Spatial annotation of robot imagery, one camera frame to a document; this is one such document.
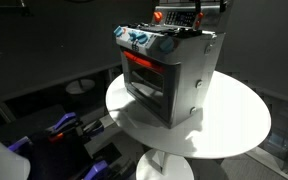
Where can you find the small orange stove button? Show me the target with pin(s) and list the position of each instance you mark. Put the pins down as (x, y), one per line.
(197, 24)
(200, 15)

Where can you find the black stove burner grate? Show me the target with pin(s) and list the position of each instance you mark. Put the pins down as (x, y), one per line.
(164, 30)

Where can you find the orange round stove knob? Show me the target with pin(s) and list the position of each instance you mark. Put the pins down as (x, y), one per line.
(157, 16)

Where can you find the blue stove knob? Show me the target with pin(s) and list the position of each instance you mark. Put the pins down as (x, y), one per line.
(139, 36)
(118, 31)

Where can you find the silver toy kitchen stove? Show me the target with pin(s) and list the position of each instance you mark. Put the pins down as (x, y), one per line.
(184, 76)

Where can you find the white curved plastic shell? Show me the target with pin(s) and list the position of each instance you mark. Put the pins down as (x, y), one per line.
(2, 160)

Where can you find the white round pedestal table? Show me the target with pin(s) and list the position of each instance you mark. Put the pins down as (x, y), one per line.
(230, 116)

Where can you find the small round white pedestal base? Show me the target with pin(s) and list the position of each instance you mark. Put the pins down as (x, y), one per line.
(80, 86)

